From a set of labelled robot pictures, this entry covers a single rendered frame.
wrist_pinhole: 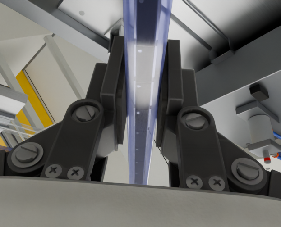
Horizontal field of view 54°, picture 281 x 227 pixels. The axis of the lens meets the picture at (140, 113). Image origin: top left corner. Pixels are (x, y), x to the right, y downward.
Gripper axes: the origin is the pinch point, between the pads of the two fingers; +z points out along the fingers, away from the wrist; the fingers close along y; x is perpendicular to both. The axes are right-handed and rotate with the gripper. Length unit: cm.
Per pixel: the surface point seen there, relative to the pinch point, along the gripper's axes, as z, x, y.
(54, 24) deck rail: 15.0, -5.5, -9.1
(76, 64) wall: 208, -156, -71
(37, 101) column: 214, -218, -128
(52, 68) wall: 221, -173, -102
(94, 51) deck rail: 16.0, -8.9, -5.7
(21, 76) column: 233, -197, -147
